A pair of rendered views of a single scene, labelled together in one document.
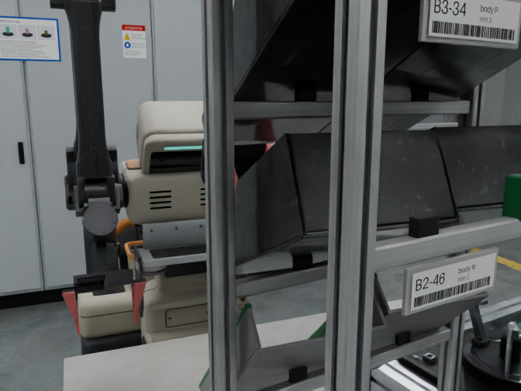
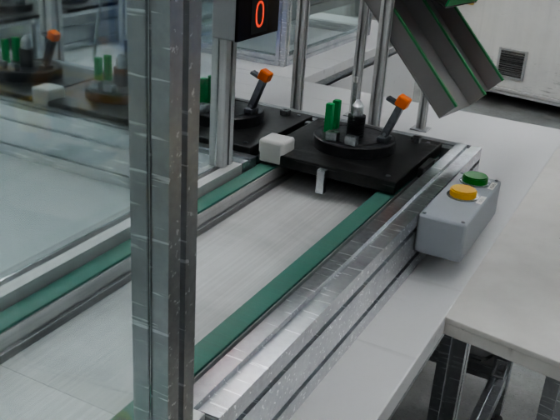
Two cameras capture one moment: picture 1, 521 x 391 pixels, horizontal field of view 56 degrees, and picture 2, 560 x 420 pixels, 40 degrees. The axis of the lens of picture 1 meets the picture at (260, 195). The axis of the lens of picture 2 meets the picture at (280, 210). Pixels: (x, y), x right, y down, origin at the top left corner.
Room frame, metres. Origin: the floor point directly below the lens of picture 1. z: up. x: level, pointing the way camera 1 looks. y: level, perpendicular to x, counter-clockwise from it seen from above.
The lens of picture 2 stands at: (1.70, -1.18, 1.39)
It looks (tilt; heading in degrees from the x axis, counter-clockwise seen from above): 23 degrees down; 147
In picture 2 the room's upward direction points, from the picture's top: 4 degrees clockwise
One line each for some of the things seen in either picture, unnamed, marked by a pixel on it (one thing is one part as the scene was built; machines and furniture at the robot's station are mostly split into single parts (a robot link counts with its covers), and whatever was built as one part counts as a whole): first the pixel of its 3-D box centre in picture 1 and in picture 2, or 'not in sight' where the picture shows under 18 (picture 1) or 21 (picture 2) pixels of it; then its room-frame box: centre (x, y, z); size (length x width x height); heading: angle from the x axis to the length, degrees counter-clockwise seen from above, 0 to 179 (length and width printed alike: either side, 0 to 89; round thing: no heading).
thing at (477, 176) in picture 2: not in sight; (474, 181); (0.91, -0.30, 0.96); 0.04 x 0.04 x 0.02
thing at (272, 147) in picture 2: not in sight; (276, 149); (0.68, -0.53, 0.97); 0.05 x 0.05 x 0.04; 31
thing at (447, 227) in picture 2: not in sight; (459, 213); (0.94, -0.36, 0.93); 0.21 x 0.07 x 0.06; 121
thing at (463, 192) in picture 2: not in sight; (462, 194); (0.94, -0.36, 0.96); 0.04 x 0.04 x 0.02
